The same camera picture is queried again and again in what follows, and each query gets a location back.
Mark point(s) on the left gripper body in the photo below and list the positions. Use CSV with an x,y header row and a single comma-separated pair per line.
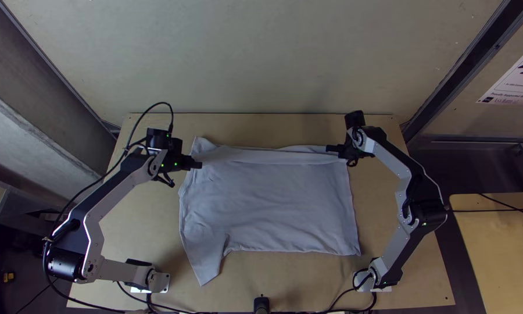
x,y
185,162

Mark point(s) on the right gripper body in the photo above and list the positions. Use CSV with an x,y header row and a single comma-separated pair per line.
x,y
346,151

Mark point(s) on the grey t-shirt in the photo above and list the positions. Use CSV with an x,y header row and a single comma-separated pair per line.
x,y
266,205

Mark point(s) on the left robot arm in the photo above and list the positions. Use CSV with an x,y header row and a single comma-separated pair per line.
x,y
96,218

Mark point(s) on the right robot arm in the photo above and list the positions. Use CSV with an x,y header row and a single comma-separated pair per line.
x,y
396,170

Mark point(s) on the white paper poster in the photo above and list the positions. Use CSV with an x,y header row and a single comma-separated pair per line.
x,y
516,80

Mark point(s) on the pale wooden side table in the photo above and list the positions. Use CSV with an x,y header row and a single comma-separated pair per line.
x,y
497,261

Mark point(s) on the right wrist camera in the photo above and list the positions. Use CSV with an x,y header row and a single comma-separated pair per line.
x,y
355,118

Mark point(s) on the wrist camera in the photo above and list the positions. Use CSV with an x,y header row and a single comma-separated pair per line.
x,y
158,137
355,118

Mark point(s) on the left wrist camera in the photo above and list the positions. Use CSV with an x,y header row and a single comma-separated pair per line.
x,y
158,137

